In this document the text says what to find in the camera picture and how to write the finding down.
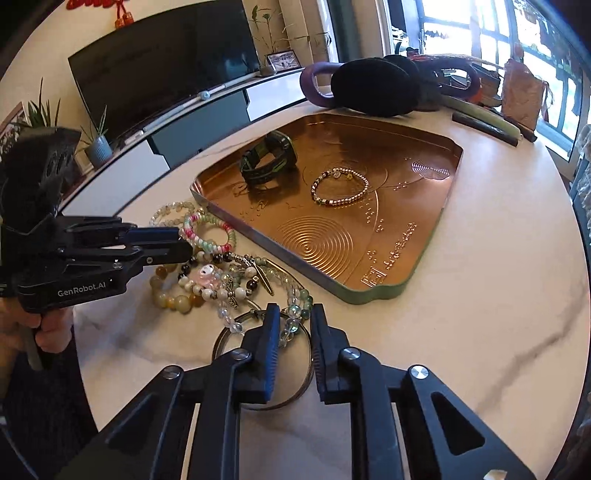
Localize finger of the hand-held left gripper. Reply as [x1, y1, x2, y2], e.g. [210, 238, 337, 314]
[58, 216, 186, 252]
[69, 240, 195, 278]

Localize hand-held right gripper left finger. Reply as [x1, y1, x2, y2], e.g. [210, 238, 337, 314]
[55, 302, 282, 480]

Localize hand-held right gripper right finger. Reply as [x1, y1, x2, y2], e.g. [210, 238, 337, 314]
[310, 305, 539, 480]

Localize pale bead bracelet gold charms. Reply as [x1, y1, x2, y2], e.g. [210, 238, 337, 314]
[148, 199, 197, 232]

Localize dark and tan bead bracelet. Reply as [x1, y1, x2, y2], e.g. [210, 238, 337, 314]
[178, 249, 236, 301]

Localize clear crystal bead bracelet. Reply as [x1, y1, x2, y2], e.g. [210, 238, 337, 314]
[196, 265, 305, 346]

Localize yellow jade bead bracelet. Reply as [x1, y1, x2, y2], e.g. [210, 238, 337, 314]
[148, 265, 206, 315]

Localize silver metal bangle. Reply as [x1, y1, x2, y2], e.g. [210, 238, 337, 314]
[211, 310, 314, 411]

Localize green bead wire bracelet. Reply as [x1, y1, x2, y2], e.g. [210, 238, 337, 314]
[231, 254, 317, 324]

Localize pink green pastel bead bracelet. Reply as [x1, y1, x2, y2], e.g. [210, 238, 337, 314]
[179, 210, 237, 254]

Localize cream pearl bracelet metal charms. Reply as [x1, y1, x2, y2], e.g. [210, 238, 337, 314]
[217, 256, 278, 311]

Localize copper metal tray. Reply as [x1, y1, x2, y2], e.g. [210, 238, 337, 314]
[190, 112, 464, 306]

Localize person's left hand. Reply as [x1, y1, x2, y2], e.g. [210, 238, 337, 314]
[0, 295, 75, 365]

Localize potted plant blue pot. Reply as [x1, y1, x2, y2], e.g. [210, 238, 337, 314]
[78, 106, 114, 169]

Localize white grey television cabinet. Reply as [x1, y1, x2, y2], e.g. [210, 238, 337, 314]
[60, 71, 319, 213]

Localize black green wristwatch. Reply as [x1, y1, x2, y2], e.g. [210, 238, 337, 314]
[240, 130, 300, 186]

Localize spiky green potted plant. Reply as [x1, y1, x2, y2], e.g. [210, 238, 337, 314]
[21, 78, 63, 130]

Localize black television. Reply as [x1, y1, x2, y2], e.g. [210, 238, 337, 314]
[68, 0, 262, 139]

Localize bamboo plant in vase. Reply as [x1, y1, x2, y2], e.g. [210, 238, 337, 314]
[245, 0, 331, 77]

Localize red hanging ornament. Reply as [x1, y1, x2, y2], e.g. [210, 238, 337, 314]
[67, 0, 134, 26]

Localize pale green stick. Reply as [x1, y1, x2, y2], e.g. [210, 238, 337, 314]
[443, 95, 525, 139]

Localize pink fabric bag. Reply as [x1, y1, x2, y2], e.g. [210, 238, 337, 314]
[501, 58, 548, 132]

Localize window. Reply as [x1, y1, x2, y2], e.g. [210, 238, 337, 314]
[383, 0, 591, 162]

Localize small silver gold bead bracelet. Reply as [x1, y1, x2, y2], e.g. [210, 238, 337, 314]
[310, 169, 370, 208]

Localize large photo frame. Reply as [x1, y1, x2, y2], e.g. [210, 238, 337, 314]
[0, 102, 31, 158]

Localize small picture frame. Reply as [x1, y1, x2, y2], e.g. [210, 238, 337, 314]
[265, 50, 302, 75]

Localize black bag purple handles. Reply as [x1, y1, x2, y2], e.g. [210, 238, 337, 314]
[300, 54, 482, 117]

